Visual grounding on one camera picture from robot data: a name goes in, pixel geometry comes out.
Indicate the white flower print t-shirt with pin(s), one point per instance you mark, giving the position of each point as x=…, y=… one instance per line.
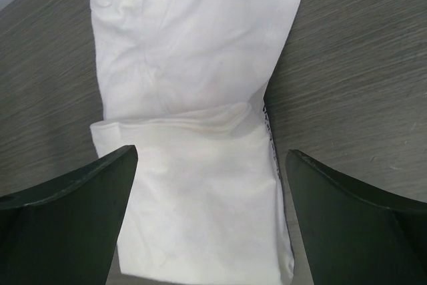
x=184, y=81

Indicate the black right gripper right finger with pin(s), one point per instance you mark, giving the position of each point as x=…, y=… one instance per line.
x=353, y=232

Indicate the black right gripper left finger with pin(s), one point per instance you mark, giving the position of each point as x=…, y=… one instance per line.
x=64, y=231

